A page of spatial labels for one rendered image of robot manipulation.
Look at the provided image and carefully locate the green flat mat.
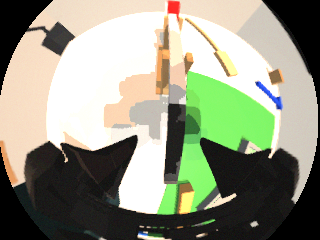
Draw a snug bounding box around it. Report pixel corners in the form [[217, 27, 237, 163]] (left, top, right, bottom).
[[157, 71, 276, 215]]

